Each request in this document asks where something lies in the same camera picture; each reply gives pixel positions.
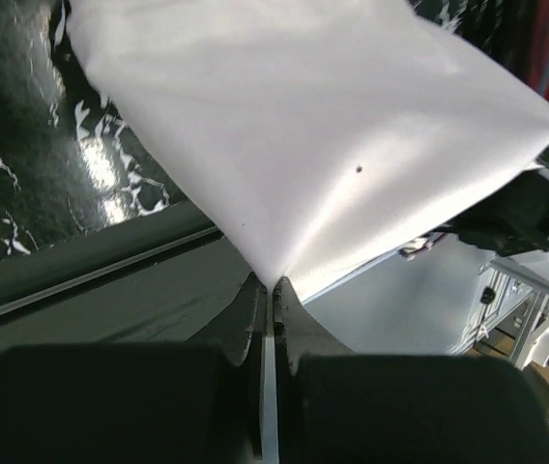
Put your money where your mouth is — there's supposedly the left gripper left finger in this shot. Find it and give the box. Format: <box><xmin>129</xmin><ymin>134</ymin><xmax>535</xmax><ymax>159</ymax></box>
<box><xmin>182</xmin><ymin>274</ymin><xmax>267</xmax><ymax>459</ymax></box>

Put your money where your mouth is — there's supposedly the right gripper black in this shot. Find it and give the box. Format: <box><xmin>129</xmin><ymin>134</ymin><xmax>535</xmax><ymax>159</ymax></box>
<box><xmin>448</xmin><ymin>147</ymin><xmax>549</xmax><ymax>256</ymax></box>

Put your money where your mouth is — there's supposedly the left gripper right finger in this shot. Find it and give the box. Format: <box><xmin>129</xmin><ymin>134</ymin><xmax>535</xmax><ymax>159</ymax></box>
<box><xmin>273</xmin><ymin>277</ymin><xmax>354</xmax><ymax>463</ymax></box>

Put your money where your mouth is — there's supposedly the white t shirt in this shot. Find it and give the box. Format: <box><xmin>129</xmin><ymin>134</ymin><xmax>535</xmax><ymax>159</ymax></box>
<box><xmin>67</xmin><ymin>1</ymin><xmax>549</xmax><ymax>298</ymax></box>

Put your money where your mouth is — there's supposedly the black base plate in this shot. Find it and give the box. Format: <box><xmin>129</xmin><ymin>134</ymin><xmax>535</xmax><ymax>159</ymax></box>
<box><xmin>0</xmin><ymin>203</ymin><xmax>250</xmax><ymax>351</ymax></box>

